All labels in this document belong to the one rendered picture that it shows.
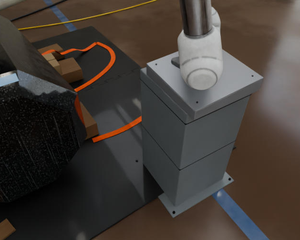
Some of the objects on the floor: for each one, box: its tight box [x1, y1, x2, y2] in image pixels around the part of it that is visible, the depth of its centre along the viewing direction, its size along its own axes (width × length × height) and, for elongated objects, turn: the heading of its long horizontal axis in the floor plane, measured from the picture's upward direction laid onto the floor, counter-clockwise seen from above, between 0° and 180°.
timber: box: [80, 101, 99, 140], centre depth 218 cm, size 30×12×12 cm, turn 33°
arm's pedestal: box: [135, 67, 252, 218], centre depth 164 cm, size 50×50×80 cm
